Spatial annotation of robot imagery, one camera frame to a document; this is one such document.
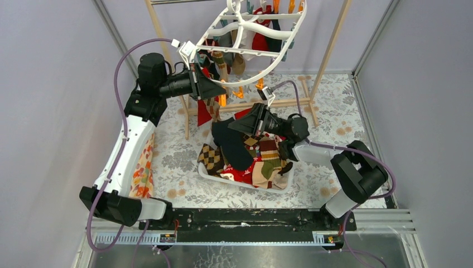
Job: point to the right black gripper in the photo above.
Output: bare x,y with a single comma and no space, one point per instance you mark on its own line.
255,123

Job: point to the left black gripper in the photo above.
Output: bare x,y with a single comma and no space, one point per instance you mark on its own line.
195,81

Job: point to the dark navy sock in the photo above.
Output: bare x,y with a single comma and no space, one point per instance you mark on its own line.
231,145

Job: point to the white round clip hanger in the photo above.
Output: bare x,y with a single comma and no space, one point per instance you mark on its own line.
252,40

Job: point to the red snowflake christmas sock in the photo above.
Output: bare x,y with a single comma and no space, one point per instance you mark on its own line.
233,174

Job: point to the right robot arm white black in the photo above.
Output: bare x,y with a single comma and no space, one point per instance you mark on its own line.
359,173

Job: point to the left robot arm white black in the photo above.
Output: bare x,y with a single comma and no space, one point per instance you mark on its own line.
109,198

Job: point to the red sock behind basket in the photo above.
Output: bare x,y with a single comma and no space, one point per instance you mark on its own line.
240,114

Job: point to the red hanging sock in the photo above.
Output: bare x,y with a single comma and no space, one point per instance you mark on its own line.
203,114

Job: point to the patchwork brown green sock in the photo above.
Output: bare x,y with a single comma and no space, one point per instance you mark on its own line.
270,170

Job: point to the brown argyle sock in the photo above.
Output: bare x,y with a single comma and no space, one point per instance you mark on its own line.
212,159

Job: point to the floral grey table mat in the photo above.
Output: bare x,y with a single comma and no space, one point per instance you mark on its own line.
178,141

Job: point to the white laundry basket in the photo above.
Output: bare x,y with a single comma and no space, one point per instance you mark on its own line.
249,142

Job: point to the orange leaf patterned cloth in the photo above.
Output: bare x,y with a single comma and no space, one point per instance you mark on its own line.
142,181

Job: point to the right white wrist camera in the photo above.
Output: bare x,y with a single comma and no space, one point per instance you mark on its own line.
267,95

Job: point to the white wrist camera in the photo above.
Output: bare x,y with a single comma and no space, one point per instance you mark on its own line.
187,51
267,95

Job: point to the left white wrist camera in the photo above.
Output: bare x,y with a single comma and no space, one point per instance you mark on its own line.
187,51

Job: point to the wooden drying rack frame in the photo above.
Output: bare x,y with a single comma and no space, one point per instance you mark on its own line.
231,18

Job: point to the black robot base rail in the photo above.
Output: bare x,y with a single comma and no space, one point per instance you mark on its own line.
250,225

